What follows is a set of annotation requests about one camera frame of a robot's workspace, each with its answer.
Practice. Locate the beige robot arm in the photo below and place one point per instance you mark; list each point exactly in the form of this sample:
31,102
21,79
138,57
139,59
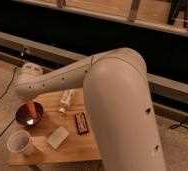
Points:
117,98

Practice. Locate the white tube bottle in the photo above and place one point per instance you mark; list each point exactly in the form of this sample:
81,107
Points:
65,100

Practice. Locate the black red packet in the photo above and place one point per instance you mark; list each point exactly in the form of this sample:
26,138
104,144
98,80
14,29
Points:
81,123

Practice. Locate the wooden table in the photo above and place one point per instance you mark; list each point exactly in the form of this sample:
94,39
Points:
74,148

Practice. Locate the beige sponge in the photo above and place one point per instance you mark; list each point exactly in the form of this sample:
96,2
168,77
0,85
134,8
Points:
57,137

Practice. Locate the dark brown bowl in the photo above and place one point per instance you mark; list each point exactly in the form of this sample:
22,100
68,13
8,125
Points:
24,118

